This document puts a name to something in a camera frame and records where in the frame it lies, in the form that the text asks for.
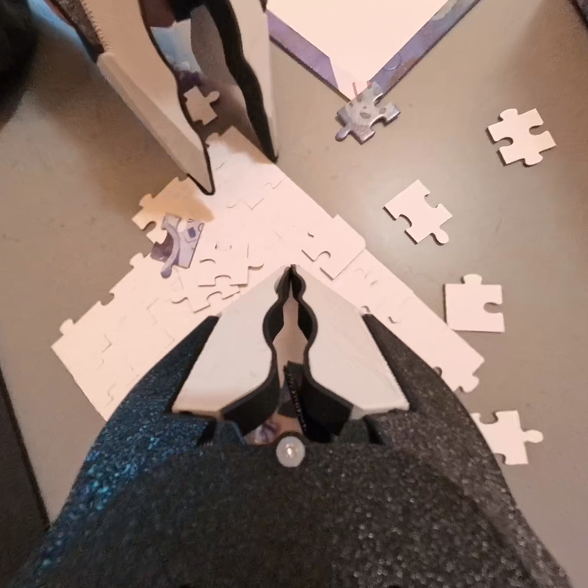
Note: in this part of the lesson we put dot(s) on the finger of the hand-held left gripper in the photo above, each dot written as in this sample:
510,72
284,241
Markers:
147,92
259,69

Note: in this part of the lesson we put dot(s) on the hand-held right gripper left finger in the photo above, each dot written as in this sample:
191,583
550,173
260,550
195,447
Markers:
229,358

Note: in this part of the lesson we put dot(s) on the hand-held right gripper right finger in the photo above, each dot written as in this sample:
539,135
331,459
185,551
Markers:
353,358

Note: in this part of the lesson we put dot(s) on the purple print puzzle piece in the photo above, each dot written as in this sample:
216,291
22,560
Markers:
186,73

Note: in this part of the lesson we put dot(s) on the white puzzle piece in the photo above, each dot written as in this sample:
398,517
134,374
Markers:
505,436
200,108
420,213
473,303
521,138

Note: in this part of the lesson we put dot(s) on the sheet of joined puzzle pieces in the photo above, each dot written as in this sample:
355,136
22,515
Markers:
257,216

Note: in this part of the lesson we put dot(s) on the white puzzle tray blue rim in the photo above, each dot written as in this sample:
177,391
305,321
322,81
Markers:
367,32

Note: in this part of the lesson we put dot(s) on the grey crater print puzzle piece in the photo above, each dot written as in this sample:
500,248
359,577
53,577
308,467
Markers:
367,119

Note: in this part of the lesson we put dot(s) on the grey robot print puzzle piece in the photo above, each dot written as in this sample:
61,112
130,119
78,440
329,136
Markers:
181,239

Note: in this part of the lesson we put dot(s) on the black perforated pad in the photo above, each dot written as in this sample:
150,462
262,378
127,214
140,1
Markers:
18,459

